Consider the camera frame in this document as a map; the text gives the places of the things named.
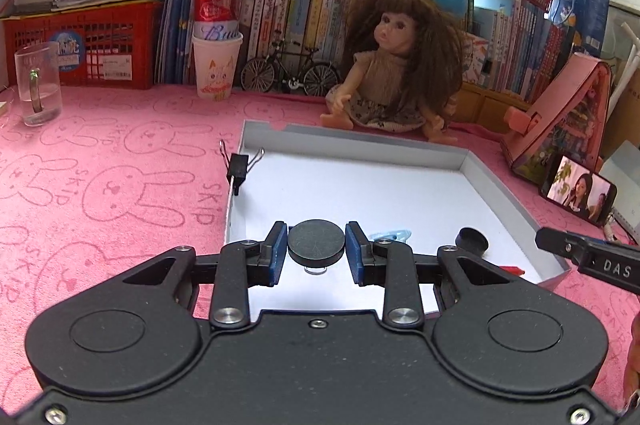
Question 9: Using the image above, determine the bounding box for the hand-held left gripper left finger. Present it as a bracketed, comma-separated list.
[117, 221, 288, 330]

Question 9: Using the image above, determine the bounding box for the black smartphone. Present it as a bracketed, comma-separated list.
[539, 153, 618, 227]

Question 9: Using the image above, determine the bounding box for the black round cap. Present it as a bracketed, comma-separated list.
[456, 227, 489, 256]
[287, 219, 347, 267]

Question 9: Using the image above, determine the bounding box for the red drink can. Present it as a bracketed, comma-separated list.
[194, 0, 241, 40]

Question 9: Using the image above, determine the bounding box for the black miniature bicycle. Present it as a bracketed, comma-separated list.
[241, 29, 341, 97]

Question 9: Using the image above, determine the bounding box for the person's right forearm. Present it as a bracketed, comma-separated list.
[622, 305, 640, 406]

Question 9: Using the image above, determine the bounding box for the wooden desk organizer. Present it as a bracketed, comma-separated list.
[457, 82, 536, 136]

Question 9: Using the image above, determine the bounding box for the pink triangular toy house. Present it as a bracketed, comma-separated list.
[501, 52, 613, 183]

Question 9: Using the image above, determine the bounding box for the clear glass cup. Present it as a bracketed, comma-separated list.
[14, 42, 62, 127]

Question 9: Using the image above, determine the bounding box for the white pipe frame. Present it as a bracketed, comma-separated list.
[607, 22, 640, 106]

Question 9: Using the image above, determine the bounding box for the white cat print paper cup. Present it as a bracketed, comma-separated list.
[192, 31, 244, 102]

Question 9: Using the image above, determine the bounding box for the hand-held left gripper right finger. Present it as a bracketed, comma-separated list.
[346, 221, 521, 330]

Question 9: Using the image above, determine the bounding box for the row of blue spine books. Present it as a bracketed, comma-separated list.
[385, 0, 581, 106]

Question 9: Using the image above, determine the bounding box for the blue cardboard box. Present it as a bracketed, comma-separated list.
[550, 0, 621, 56]

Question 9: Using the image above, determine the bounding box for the brown haired doll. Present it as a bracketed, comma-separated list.
[320, 0, 466, 144]

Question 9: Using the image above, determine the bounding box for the large red plastic basket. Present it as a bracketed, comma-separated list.
[2, 0, 166, 90]

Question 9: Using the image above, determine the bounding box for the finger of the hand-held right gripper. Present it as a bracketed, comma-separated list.
[535, 227, 593, 268]

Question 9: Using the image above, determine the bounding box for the pink rabbit print cloth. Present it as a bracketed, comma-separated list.
[0, 85, 640, 406]

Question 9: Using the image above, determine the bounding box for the small black binder clip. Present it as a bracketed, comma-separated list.
[218, 140, 265, 196]

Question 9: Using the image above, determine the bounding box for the white cardboard box tray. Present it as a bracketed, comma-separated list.
[222, 120, 572, 321]

